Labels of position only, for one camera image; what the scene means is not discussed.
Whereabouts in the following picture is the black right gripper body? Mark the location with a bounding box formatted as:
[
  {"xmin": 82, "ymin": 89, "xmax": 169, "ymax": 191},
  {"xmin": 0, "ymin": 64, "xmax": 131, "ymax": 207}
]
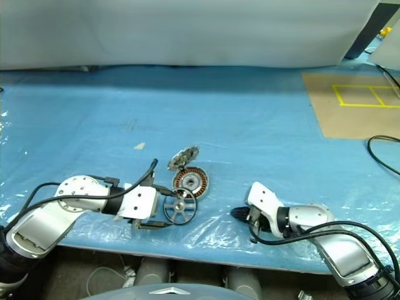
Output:
[{"xmin": 247, "ymin": 206, "xmax": 273, "ymax": 235}]

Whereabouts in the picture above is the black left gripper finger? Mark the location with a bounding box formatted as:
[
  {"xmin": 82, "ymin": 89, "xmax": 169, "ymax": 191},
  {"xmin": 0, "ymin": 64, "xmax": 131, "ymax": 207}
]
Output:
[
  {"xmin": 138, "ymin": 220, "xmax": 173, "ymax": 231},
  {"xmin": 154, "ymin": 186, "xmax": 179, "ymax": 199}
]

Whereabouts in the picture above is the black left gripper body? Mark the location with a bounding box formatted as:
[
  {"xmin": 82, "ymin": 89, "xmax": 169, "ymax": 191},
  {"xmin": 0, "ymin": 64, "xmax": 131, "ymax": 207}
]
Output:
[{"xmin": 128, "ymin": 188, "xmax": 162, "ymax": 231}]

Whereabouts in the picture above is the round grey motor lid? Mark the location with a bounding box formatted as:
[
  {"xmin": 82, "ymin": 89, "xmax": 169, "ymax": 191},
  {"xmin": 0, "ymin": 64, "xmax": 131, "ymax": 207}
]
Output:
[{"xmin": 168, "ymin": 146, "xmax": 201, "ymax": 171}]

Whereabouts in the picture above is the grey rounded cylinder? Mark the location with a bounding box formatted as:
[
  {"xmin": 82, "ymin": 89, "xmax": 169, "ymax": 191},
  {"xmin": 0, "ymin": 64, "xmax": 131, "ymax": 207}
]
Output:
[
  {"xmin": 224, "ymin": 267, "xmax": 262, "ymax": 293},
  {"xmin": 136, "ymin": 257, "xmax": 171, "ymax": 287}
]

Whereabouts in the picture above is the grey robot torso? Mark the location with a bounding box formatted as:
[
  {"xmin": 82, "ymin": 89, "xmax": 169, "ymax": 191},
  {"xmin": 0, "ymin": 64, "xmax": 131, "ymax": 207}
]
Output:
[{"xmin": 79, "ymin": 282, "xmax": 251, "ymax": 300}]

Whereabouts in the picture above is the blue plastic table cover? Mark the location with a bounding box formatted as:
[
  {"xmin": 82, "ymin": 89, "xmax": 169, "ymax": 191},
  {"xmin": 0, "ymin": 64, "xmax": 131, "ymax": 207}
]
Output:
[{"xmin": 0, "ymin": 61, "xmax": 400, "ymax": 276}]

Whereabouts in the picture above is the brown cardboard sheet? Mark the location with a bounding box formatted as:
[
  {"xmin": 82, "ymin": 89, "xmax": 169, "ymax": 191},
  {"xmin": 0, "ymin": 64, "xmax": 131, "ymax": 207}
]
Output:
[{"xmin": 301, "ymin": 72, "xmax": 400, "ymax": 140}]

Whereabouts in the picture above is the white backdrop sheet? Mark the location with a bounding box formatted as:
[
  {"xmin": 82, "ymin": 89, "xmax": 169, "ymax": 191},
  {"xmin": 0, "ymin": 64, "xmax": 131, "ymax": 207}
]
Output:
[{"xmin": 0, "ymin": 0, "xmax": 381, "ymax": 73}]

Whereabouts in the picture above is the white leaning board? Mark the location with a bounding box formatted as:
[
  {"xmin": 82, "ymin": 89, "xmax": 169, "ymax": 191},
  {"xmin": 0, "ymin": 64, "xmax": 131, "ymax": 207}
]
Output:
[{"xmin": 368, "ymin": 18, "xmax": 400, "ymax": 71}]

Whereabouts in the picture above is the dark leaning panel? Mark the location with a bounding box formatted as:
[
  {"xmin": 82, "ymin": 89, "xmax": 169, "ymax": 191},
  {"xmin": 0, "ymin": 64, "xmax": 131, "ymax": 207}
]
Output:
[{"xmin": 343, "ymin": 2, "xmax": 400, "ymax": 60}]

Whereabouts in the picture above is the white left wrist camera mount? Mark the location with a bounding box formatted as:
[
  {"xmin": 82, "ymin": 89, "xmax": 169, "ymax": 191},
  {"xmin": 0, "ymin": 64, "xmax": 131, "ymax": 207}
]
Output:
[{"xmin": 114, "ymin": 184, "xmax": 160, "ymax": 221}]

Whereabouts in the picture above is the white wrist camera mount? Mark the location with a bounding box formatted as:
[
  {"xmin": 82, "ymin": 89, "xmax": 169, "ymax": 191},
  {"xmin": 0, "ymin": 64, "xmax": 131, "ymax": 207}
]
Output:
[
  {"xmin": 114, "ymin": 184, "xmax": 160, "ymax": 221},
  {"xmin": 243, "ymin": 181, "xmax": 285, "ymax": 237}
]

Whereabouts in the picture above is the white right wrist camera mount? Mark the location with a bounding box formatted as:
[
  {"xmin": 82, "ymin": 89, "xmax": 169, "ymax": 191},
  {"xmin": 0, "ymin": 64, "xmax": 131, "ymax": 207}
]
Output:
[{"xmin": 243, "ymin": 181, "xmax": 285, "ymax": 237}]

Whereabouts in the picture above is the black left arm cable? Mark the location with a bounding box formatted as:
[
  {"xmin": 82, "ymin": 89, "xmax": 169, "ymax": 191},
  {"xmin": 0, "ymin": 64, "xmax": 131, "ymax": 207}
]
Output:
[{"xmin": 0, "ymin": 158, "xmax": 159, "ymax": 234}]

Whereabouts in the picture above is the white cord with plug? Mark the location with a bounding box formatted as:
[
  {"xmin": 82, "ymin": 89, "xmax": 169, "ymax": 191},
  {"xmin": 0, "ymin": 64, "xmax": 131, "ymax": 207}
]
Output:
[{"xmin": 87, "ymin": 254, "xmax": 137, "ymax": 296}]

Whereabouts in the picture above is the thick black looped cable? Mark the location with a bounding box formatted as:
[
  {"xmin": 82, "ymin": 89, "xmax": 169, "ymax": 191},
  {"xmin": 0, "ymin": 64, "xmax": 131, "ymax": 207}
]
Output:
[{"xmin": 367, "ymin": 134, "xmax": 400, "ymax": 176}]

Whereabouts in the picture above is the thin black cable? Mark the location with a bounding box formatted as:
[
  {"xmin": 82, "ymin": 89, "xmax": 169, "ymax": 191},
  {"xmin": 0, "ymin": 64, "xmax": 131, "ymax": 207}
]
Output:
[{"xmin": 376, "ymin": 64, "xmax": 400, "ymax": 91}]

